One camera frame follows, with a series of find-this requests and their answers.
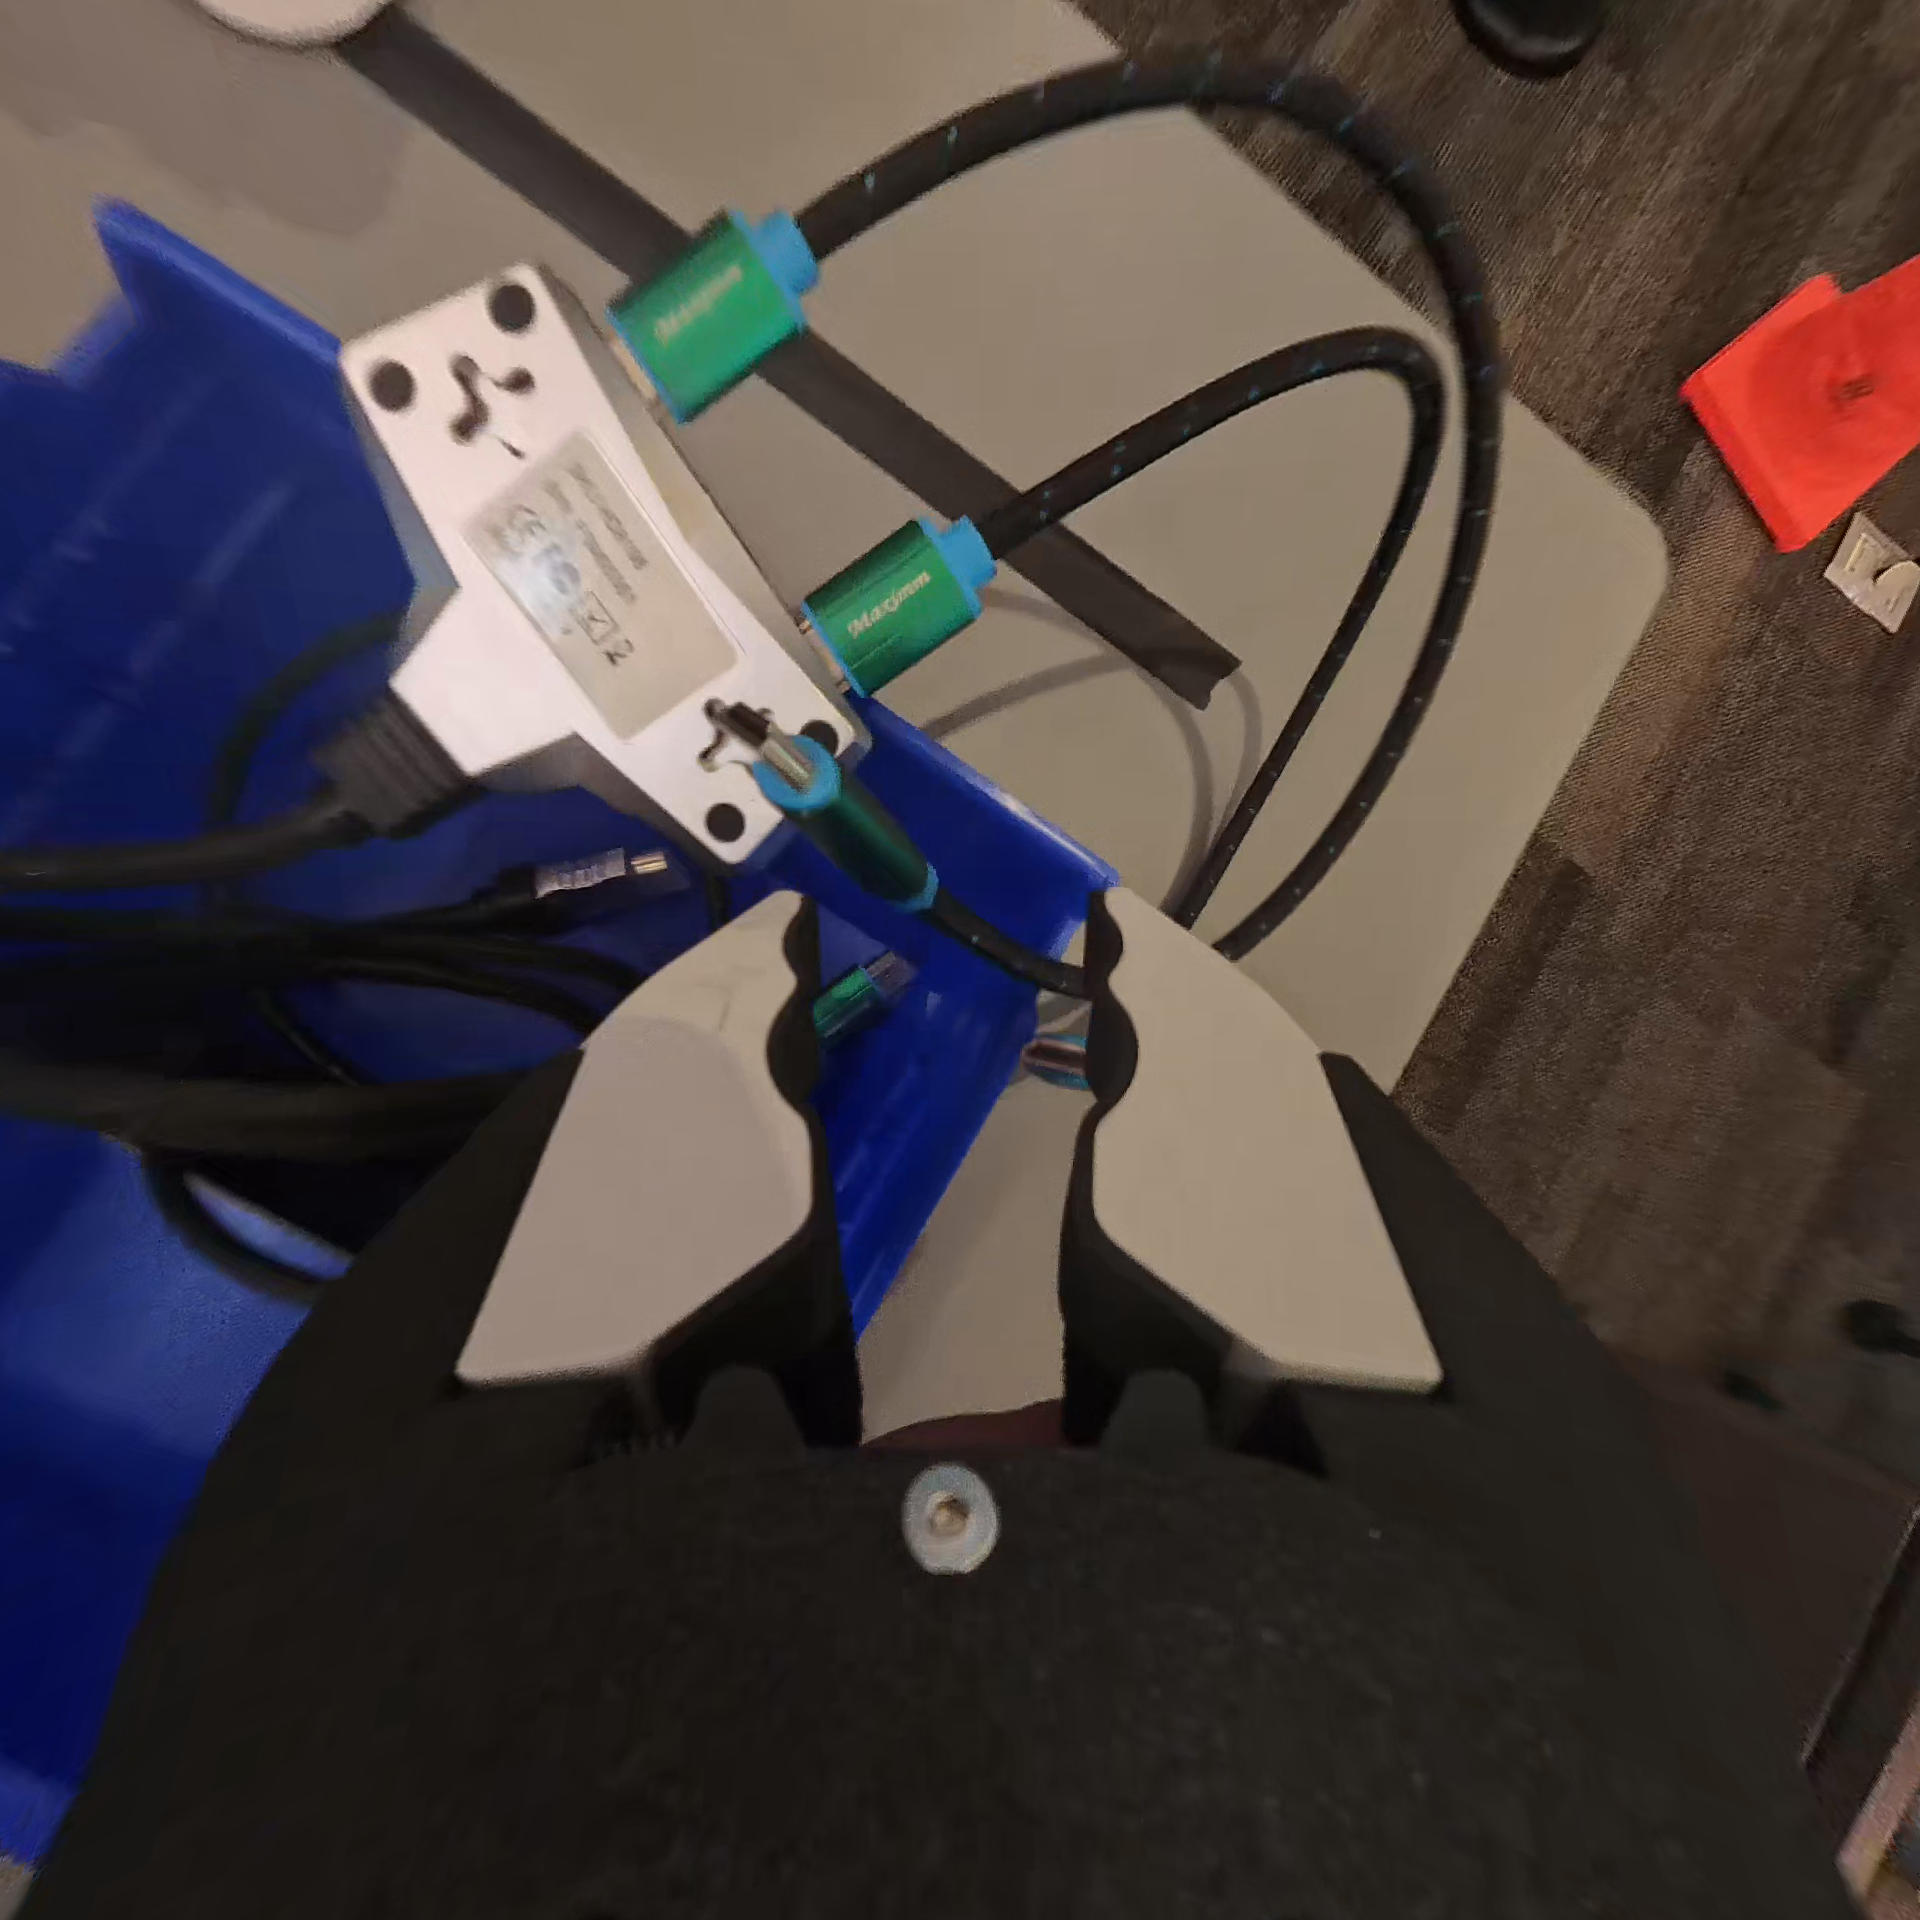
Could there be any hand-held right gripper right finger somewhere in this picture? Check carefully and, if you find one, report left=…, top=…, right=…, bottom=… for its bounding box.
left=1055, top=886, right=1447, bottom=1457

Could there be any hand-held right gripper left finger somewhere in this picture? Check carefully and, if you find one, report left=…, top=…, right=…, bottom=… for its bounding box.
left=455, top=892, right=861, bottom=1471

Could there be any thin black cable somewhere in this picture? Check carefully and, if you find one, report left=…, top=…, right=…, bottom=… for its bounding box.
left=478, top=841, right=677, bottom=918

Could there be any black video switch box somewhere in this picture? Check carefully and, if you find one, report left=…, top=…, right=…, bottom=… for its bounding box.
left=0, top=263, right=875, bottom=1189

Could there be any blue storage bin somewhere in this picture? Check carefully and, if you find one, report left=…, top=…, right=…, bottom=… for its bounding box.
left=0, top=193, right=1117, bottom=1866

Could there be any red storage bin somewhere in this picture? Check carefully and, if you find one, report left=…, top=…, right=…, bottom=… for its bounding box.
left=1677, top=253, right=1920, bottom=559

